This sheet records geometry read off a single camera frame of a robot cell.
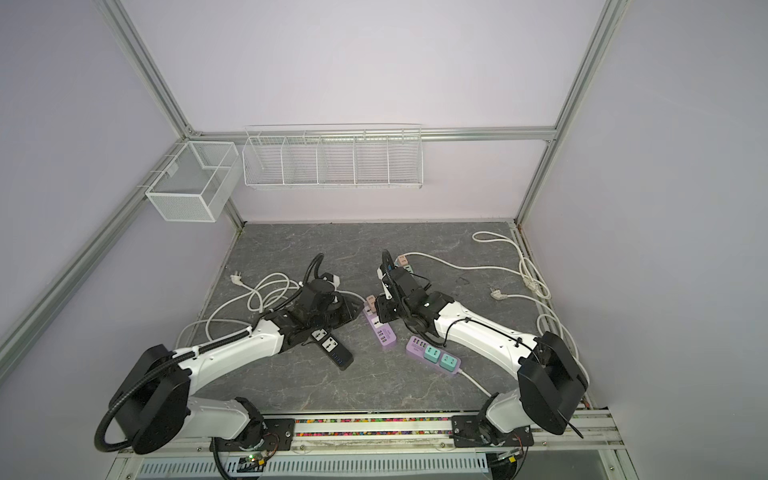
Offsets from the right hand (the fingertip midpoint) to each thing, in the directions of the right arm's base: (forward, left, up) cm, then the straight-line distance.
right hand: (379, 305), depth 82 cm
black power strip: (-8, +14, -10) cm, 19 cm away
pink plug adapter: (+5, +3, -7) cm, 9 cm away
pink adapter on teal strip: (+27, -7, -15) cm, 32 cm away
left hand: (-1, +5, -2) cm, 5 cm away
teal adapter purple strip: (-13, -19, -7) cm, 24 cm away
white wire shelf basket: (+45, +16, +19) cm, 51 cm away
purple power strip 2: (-8, -10, -10) cm, 17 cm away
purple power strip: (-3, -1, -11) cm, 11 cm away
